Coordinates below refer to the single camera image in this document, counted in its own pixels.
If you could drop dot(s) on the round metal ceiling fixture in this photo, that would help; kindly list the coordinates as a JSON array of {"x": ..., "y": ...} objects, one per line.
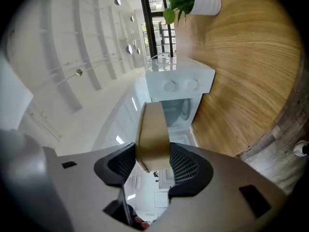
[{"x": 79, "y": 72}]

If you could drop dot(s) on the green plant in white pot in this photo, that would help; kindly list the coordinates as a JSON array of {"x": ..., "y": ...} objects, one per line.
[{"x": 205, "y": 1}]

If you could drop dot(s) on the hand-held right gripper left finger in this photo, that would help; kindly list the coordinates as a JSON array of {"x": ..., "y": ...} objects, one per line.
[{"x": 72, "y": 182}]

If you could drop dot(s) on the brown cardboard container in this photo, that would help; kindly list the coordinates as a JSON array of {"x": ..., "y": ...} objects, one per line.
[{"x": 152, "y": 134}]

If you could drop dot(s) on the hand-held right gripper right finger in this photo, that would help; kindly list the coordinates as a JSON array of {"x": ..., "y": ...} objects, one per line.
[{"x": 217, "y": 178}]

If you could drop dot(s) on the person's white shoe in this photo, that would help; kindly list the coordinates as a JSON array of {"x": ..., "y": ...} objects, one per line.
[{"x": 300, "y": 149}]

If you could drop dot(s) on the white microwave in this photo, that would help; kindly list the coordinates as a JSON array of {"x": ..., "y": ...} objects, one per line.
[{"x": 178, "y": 74}]

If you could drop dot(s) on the black window frame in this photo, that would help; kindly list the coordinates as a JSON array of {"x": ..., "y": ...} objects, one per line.
[{"x": 145, "y": 8}]

